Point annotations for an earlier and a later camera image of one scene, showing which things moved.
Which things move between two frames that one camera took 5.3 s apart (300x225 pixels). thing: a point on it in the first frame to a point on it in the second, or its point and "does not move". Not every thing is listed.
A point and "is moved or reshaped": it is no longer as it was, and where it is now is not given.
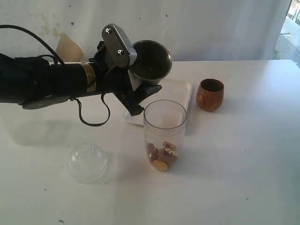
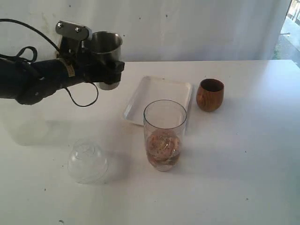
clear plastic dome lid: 87,161 does not move
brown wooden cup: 209,94 does not move
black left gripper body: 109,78 to 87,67
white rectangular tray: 180,91 does not move
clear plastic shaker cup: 164,122 does not move
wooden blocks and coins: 161,159 is moved or reshaped
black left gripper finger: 142,93 to 109,72
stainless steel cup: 153,62 is moved or reshaped
